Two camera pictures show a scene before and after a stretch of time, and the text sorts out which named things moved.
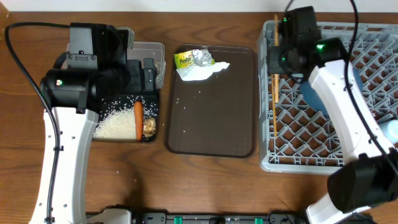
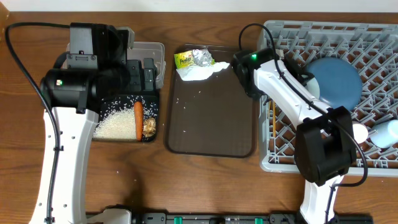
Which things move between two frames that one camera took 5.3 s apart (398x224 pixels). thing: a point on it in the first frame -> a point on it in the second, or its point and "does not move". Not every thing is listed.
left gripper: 137,80 does not move
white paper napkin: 193,72 does not move
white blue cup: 390,129 does not move
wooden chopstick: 276,76 -> 270,104
